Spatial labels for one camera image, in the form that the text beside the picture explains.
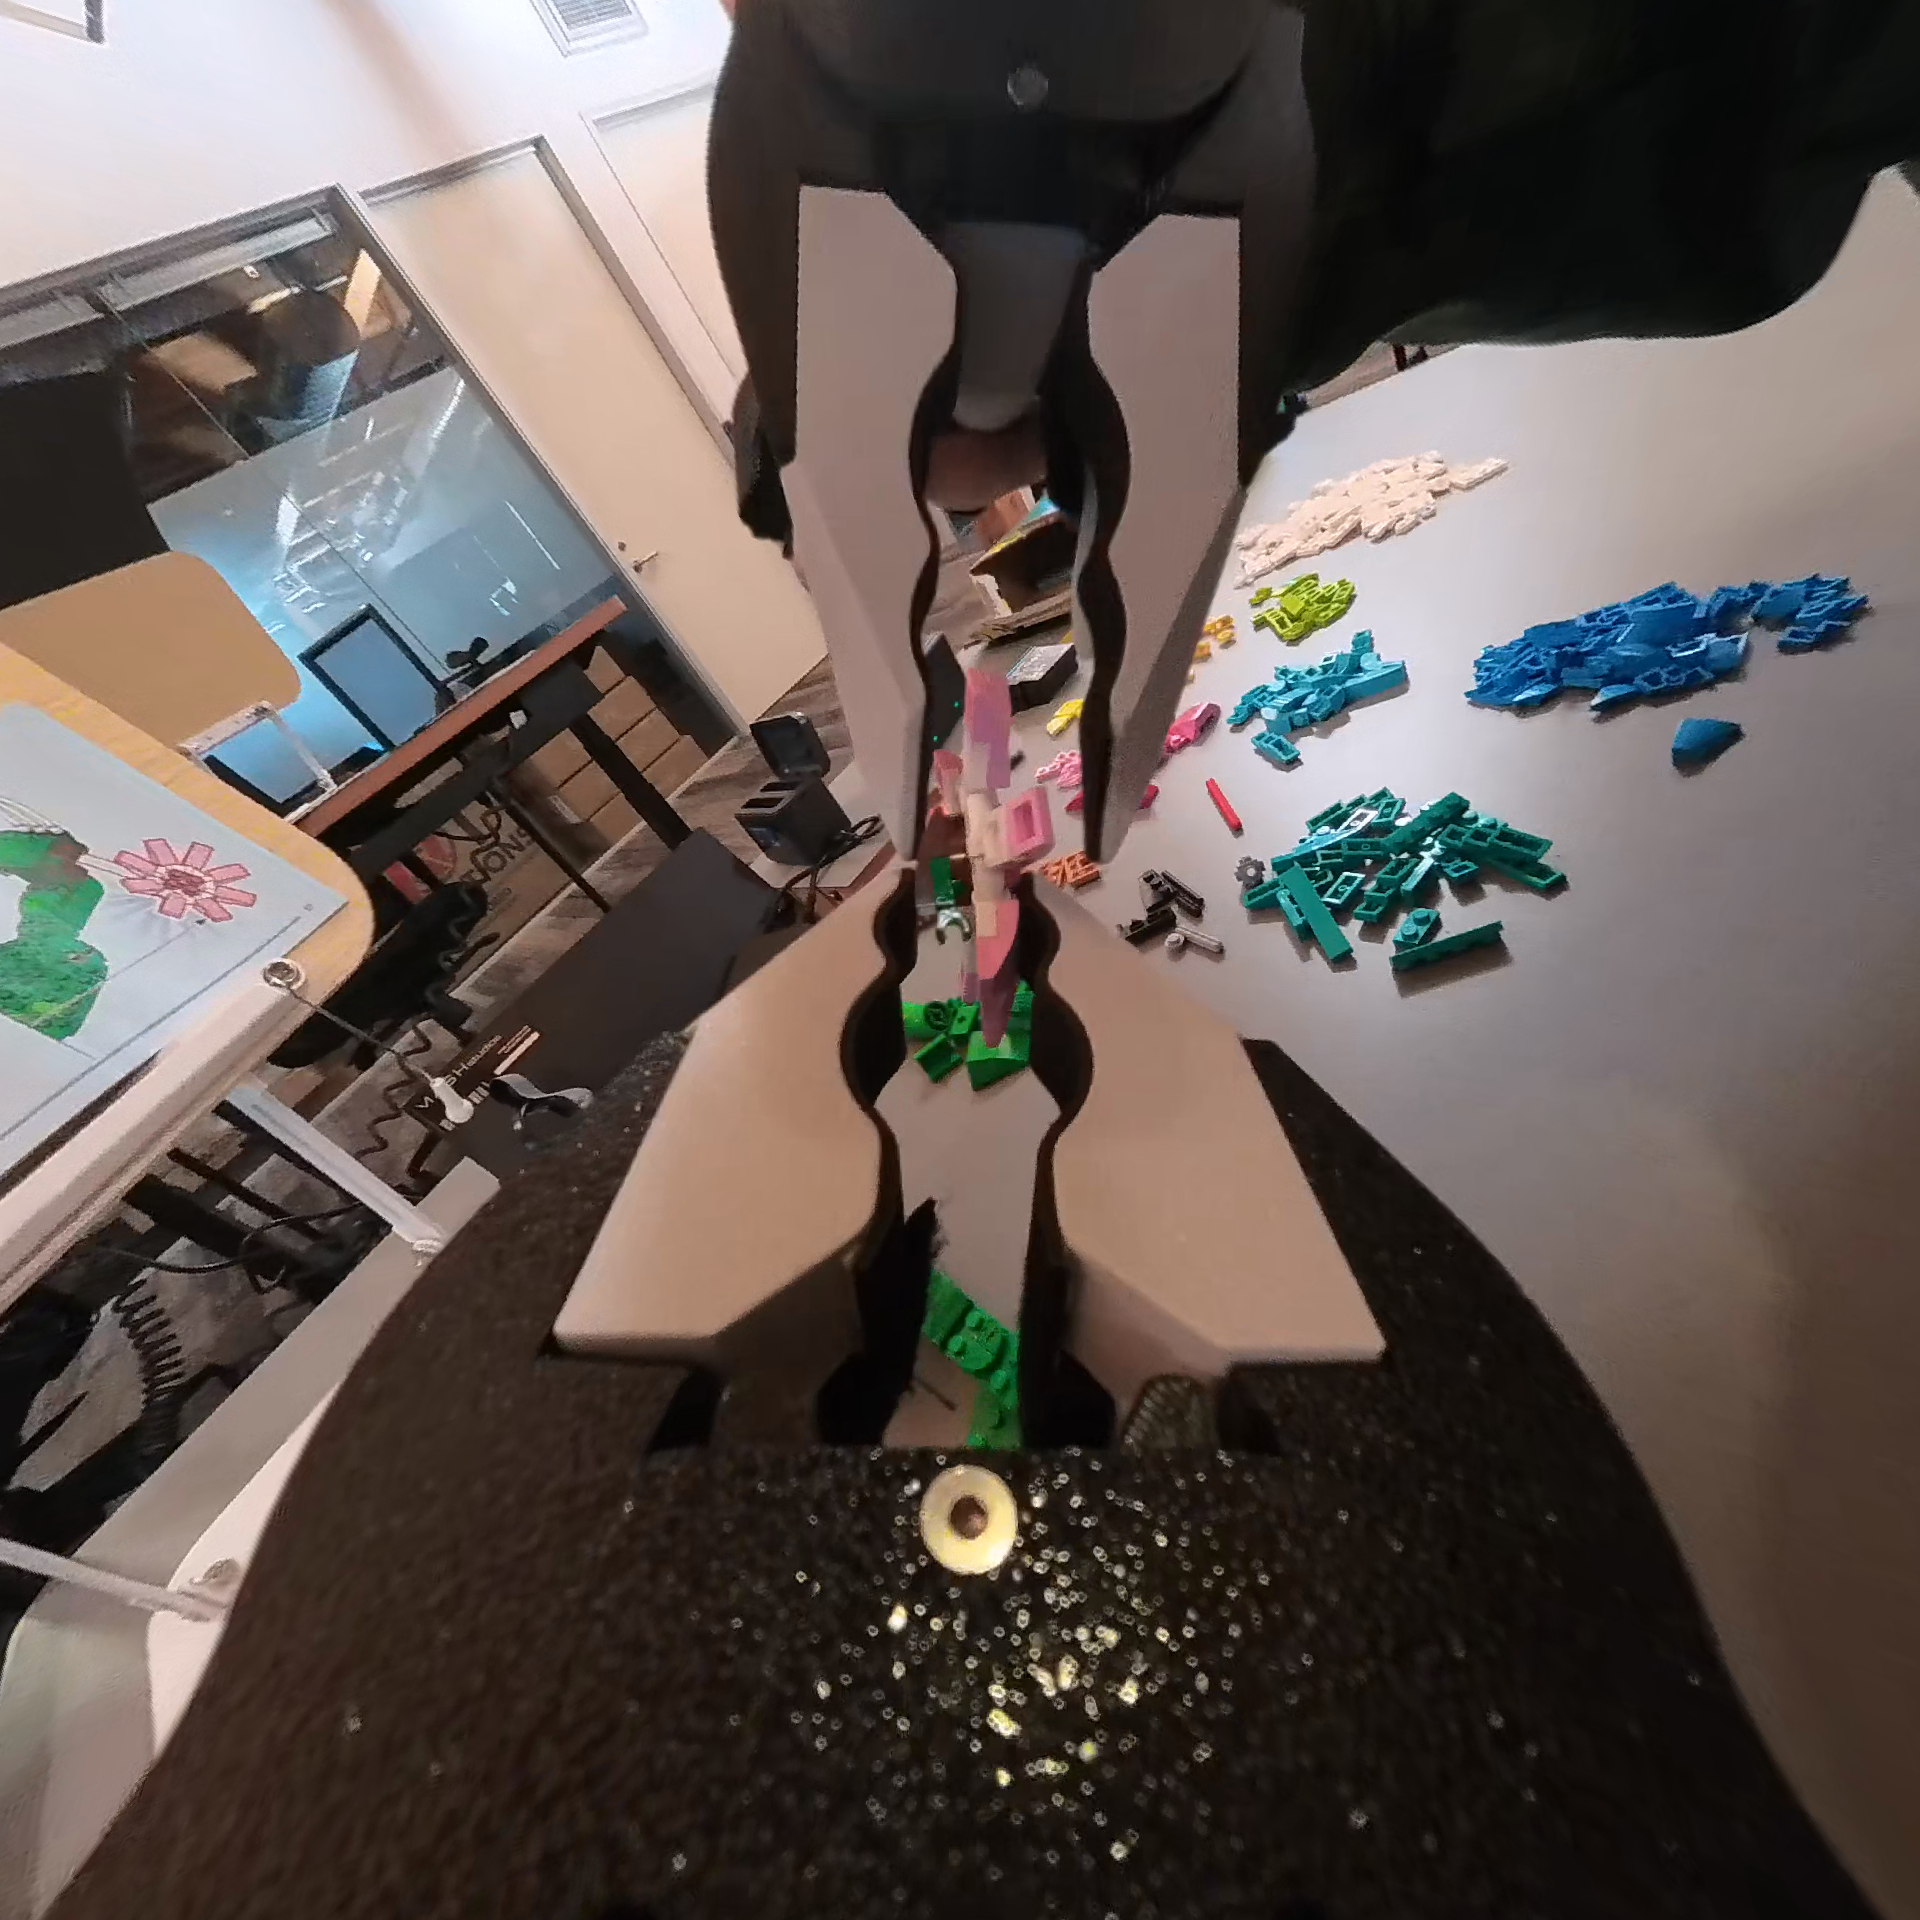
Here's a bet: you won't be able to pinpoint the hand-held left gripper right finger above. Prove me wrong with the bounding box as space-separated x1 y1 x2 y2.
1025 880 1390 1395

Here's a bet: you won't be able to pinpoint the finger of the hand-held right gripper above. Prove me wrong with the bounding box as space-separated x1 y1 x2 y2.
1068 200 1250 867
790 183 966 867

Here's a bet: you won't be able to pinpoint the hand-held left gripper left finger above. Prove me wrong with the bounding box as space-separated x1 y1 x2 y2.
549 867 932 1368

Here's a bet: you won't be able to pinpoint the pink lego flower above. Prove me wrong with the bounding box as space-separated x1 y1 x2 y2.
927 665 1060 1049

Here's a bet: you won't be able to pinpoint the person's right forearm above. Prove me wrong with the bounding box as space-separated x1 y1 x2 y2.
1286 0 1920 404

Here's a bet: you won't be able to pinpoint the pile of white lego pieces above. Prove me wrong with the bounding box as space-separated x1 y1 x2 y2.
1233 447 1510 582

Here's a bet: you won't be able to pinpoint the pile of lime lego pieces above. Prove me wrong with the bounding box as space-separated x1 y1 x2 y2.
1250 572 1361 646

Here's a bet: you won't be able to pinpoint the green lego plant model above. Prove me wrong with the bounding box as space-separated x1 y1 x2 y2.
917 1264 1031 1450

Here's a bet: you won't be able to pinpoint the black lego pieces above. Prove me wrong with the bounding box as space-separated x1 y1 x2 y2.
1116 866 1209 948

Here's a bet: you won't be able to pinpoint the pile of cyan lego pieces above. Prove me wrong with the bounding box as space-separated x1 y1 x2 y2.
1225 626 1415 767

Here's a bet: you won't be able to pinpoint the pile of teal lego pieces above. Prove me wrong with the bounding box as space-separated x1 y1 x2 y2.
1237 786 1569 976

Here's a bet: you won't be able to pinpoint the pile of blue lego pieces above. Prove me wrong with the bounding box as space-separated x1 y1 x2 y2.
1465 572 1875 714

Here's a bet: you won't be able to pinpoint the lego instruction booklet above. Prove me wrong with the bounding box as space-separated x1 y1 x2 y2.
0 703 349 1190

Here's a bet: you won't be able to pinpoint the person's right hand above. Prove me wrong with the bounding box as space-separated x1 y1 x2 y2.
922 424 1053 516

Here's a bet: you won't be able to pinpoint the open cardboard box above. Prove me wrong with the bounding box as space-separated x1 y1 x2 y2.
966 501 1086 646

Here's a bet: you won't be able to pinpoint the black charging dock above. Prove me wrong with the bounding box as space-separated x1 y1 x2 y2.
748 714 857 867

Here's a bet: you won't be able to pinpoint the black office chair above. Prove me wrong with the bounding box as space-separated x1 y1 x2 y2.
344 880 500 1055

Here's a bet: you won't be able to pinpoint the row of cardboard boxes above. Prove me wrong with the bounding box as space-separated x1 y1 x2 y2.
510 660 754 846

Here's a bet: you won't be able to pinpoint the brown desk with black legs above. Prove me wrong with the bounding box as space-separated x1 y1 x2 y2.
289 593 708 921

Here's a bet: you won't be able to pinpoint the dark computer monitor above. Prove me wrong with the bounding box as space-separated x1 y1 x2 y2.
294 607 421 755

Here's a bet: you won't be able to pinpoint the wooden booklet board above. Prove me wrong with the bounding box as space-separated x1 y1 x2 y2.
0 643 373 1203

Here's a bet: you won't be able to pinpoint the black coiled cable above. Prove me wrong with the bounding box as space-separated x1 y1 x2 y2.
364 1019 455 1206

